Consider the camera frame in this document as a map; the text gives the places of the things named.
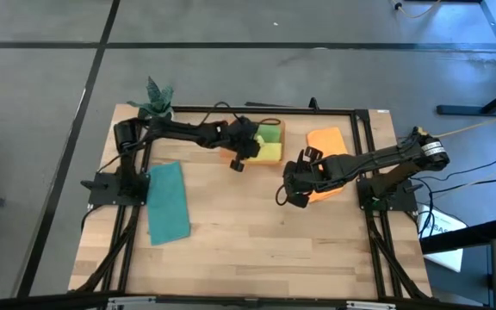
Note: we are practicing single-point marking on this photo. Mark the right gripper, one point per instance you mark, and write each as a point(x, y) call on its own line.
point(308, 176)

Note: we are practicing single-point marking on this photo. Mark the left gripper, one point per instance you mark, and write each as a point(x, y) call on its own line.
point(243, 138)

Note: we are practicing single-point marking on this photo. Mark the orange translucent plastic basket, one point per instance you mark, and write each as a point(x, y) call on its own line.
point(269, 163)

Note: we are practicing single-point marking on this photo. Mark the yellow microfiber towel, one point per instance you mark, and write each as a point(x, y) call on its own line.
point(269, 151)

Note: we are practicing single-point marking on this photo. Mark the green microfiber towel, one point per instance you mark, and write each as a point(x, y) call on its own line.
point(270, 133)

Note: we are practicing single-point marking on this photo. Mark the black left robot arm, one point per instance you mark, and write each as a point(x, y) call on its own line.
point(179, 129)

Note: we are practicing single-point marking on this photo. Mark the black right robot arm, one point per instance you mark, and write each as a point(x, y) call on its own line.
point(381, 157)

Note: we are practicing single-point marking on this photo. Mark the orange microfiber towel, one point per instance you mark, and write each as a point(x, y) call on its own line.
point(327, 140)

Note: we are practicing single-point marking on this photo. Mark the teal microfiber towel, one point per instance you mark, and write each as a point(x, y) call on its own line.
point(168, 206)

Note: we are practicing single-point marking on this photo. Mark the snake plant in white pot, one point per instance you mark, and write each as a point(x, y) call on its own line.
point(157, 97)

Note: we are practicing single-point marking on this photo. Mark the black desk edge bar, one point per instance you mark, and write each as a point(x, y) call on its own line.
point(467, 237)

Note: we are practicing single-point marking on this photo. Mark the black metal table frame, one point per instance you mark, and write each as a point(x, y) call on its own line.
point(274, 110)

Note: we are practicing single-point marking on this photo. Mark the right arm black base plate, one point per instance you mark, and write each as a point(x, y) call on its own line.
point(403, 202)

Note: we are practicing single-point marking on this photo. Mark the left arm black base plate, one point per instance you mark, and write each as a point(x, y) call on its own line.
point(101, 196)

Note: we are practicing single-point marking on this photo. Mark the black desk leg frame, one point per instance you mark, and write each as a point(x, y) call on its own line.
point(467, 110)

